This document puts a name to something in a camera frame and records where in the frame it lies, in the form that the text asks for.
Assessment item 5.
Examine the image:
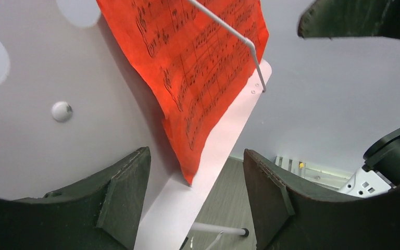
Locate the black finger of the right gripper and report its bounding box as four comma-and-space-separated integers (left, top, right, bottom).
297, 0, 400, 40

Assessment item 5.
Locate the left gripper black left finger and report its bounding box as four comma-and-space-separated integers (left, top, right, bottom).
0, 147, 151, 249

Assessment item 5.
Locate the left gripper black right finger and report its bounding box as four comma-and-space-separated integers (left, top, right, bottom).
243, 149, 400, 249

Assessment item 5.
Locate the lilac tripod music stand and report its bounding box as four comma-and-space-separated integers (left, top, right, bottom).
0, 1, 262, 249

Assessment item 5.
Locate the red sheet music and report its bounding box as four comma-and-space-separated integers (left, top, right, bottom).
98, 1, 269, 183

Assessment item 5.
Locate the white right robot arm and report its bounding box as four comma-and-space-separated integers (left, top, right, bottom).
297, 0, 400, 198

